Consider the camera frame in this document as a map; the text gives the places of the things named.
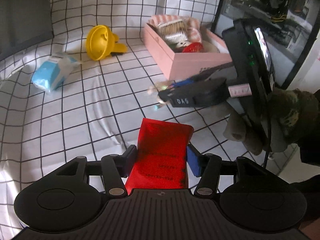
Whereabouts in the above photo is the red soft pouch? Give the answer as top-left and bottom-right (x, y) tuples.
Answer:
(125, 118), (194, 193)

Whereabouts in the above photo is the orange white striped towel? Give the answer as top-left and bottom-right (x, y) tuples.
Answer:
(148, 15), (202, 44)

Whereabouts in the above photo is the gloved right hand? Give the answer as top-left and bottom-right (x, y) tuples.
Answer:
(223, 88), (319, 159)

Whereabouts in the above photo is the pink storage box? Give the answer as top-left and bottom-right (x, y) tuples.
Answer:
(143, 23), (232, 80)

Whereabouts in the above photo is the clear cotton swab pack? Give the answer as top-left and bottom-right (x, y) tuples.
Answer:
(157, 19), (188, 45)

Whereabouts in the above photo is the white grid tablecloth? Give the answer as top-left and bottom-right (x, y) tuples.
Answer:
(0, 0), (251, 240)

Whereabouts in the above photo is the yellow plastic toy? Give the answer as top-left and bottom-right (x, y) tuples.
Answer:
(86, 25), (127, 61)

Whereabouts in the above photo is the blue white tissue pack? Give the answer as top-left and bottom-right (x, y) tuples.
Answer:
(31, 53), (81, 93)

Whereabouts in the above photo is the dark monitor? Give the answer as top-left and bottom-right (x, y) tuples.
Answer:
(0, 0), (54, 60)

